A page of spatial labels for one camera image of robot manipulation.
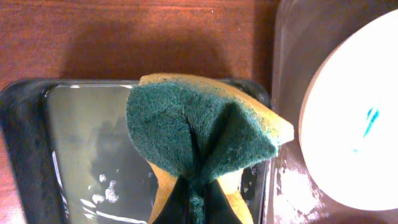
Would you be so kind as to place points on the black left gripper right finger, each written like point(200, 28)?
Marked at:
point(217, 209)

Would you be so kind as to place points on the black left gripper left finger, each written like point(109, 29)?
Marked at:
point(177, 207)

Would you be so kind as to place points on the green yellow sponge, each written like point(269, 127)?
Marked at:
point(203, 130)

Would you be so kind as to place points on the white plate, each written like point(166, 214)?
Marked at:
point(348, 119)

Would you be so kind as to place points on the small dark green tray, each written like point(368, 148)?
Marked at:
point(72, 156)

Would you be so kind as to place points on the large dark brown tray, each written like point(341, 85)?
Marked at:
point(305, 33)

